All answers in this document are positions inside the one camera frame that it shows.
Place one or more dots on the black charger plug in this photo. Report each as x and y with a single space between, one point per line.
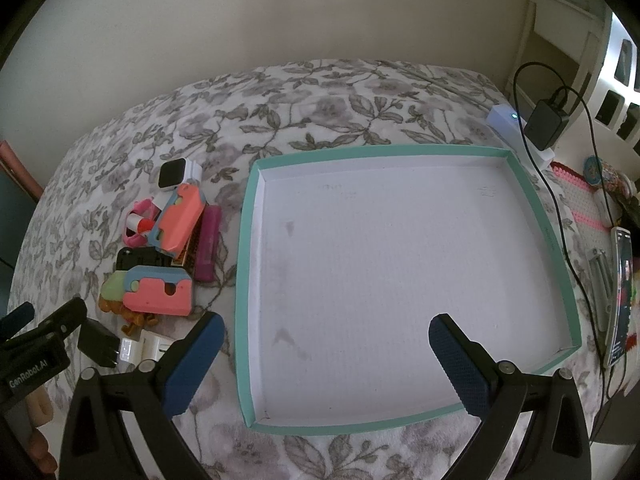
97 340

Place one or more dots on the teal shallow cardboard box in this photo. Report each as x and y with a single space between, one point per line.
400 260

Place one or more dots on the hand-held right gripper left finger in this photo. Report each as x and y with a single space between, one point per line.
192 360

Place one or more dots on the white bedside shelf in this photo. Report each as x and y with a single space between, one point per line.
555 35

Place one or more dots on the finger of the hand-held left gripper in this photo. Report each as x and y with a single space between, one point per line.
17 319
67 320

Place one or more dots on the white power strip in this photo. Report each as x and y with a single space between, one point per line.
505 120

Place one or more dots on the colourful floral pouch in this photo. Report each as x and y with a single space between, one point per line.
617 180

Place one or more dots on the white smartwatch black screen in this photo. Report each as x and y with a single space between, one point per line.
175 172

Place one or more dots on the black power adapter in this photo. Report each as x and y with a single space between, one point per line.
545 122

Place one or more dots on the orange toy dog figure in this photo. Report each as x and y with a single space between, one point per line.
132 319

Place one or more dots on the magenta rectangular bar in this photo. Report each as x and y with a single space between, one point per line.
207 245

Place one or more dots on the dark cabinet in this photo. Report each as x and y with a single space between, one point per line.
12 220

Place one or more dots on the pink board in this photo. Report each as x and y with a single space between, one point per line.
17 170

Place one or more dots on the black toy car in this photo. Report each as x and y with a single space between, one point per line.
142 259

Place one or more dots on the red white tube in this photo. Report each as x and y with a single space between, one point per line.
138 222

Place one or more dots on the white rectangular box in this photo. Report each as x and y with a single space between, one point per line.
161 199

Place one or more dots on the pink toy block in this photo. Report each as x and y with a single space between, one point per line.
155 295

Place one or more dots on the pink white bead mat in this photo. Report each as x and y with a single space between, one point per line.
575 190

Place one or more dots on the orange and blue toy block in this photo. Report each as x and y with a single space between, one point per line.
180 220

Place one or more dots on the person's left hand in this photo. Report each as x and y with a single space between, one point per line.
40 410

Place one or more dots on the white lattice panel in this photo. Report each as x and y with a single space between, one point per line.
614 60

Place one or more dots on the smartphone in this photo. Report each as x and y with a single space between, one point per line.
622 295

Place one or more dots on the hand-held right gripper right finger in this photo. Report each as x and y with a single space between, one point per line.
457 360

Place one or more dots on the grey floral blanket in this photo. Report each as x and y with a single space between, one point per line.
325 105

